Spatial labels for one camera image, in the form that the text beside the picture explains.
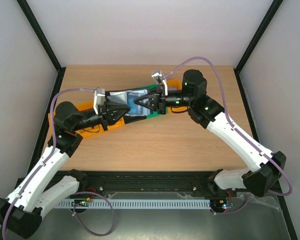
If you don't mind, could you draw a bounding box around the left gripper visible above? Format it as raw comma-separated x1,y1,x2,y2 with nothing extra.
73,101,131,132

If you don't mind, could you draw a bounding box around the black leather card holder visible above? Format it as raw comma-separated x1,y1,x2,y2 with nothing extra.
106,87,149,116

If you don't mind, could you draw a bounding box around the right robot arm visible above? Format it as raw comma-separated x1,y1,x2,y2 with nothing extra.
134,69,287,197

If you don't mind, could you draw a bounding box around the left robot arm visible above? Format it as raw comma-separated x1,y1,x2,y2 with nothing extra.
0,100,130,239

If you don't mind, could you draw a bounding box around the black bin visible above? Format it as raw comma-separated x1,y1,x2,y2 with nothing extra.
123,115,147,124

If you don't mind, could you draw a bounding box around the green bin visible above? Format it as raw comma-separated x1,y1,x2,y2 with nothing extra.
144,84,168,118

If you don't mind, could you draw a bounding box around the far left yellow bin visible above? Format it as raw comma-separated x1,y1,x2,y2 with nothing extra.
47,100,105,138

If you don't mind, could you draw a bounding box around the right yellow bin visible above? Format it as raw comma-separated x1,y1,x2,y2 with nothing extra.
166,79,182,93

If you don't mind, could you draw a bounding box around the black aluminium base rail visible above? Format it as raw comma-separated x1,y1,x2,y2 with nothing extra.
47,170,281,196

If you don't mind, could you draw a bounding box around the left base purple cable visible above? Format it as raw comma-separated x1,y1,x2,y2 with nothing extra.
71,191,116,236

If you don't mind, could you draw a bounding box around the white slotted cable duct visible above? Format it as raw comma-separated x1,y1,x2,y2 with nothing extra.
55,199,211,210

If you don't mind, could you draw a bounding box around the left frame post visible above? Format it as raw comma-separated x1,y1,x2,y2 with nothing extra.
16,0,64,73

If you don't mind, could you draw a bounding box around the frame post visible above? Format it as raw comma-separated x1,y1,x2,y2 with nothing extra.
16,0,64,73
234,0,284,73

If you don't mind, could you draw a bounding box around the right frame post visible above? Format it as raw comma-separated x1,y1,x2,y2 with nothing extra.
234,0,284,73

